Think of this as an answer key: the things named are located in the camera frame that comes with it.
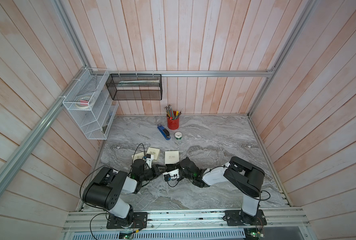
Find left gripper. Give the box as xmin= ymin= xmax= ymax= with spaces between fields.
xmin=140 ymin=164 xmax=167 ymax=182

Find small cream jewelry box front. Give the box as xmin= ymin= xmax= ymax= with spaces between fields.
xmin=131 ymin=152 xmax=145 ymax=162

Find large cream jewelry box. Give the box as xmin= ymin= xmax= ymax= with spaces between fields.
xmin=164 ymin=151 xmax=180 ymax=165

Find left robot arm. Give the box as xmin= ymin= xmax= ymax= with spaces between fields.
xmin=81 ymin=159 xmax=167 ymax=228

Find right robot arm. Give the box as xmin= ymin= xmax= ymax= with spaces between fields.
xmin=177 ymin=157 xmax=265 ymax=217

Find green sticker roll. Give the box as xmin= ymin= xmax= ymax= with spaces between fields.
xmin=174 ymin=132 xmax=183 ymax=140

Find blue stapler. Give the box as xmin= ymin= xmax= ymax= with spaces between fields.
xmin=157 ymin=124 xmax=171 ymax=140

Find red pen holder cup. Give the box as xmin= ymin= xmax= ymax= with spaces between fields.
xmin=166 ymin=111 xmax=180 ymax=130

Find pens in cup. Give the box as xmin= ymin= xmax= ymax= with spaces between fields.
xmin=164 ymin=105 xmax=182 ymax=120

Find tape roll on shelf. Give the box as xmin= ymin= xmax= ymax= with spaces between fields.
xmin=75 ymin=95 xmax=94 ymax=110

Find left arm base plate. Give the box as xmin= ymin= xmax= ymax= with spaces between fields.
xmin=106 ymin=212 xmax=148 ymax=230

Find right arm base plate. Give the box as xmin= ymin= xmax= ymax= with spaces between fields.
xmin=222 ymin=209 xmax=267 ymax=226

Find black mesh wall basket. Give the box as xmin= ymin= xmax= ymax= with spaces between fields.
xmin=106 ymin=74 xmax=163 ymax=101

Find white wire wall shelf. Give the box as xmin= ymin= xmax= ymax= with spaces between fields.
xmin=63 ymin=68 xmax=119 ymax=140

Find aluminium front rail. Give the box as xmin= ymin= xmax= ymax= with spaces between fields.
xmin=62 ymin=207 xmax=311 ymax=232

